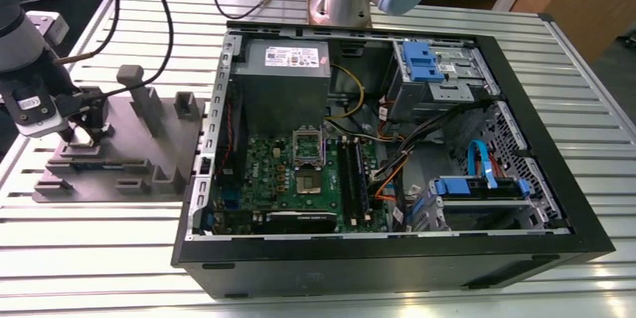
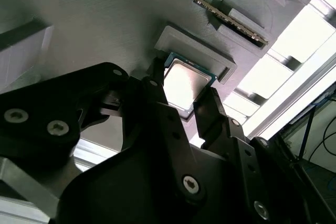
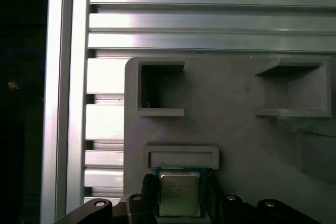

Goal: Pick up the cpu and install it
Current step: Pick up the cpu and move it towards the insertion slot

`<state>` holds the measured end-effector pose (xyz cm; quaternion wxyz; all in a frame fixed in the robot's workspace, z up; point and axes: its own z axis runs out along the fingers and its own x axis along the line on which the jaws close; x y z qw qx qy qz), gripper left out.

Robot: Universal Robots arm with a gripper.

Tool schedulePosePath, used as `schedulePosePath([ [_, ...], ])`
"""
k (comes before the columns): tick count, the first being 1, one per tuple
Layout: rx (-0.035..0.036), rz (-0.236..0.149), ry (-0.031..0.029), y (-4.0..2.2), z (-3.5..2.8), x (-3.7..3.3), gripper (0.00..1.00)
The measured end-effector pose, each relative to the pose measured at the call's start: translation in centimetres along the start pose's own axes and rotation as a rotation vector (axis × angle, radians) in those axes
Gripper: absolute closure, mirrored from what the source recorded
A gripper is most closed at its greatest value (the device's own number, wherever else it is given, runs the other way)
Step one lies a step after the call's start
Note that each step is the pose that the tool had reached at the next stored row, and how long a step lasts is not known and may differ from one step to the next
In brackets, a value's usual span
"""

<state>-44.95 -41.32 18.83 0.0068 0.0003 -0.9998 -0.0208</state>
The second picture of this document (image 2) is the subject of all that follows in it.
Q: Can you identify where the silver CPU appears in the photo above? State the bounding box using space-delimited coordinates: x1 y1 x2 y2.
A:
163 51 218 112

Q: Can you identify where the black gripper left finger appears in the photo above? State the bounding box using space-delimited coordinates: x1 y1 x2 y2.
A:
0 57 207 206

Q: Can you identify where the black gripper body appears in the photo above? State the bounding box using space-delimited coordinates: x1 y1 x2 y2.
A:
58 144 254 224

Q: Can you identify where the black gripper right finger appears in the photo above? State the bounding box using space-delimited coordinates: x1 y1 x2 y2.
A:
193 87 316 224

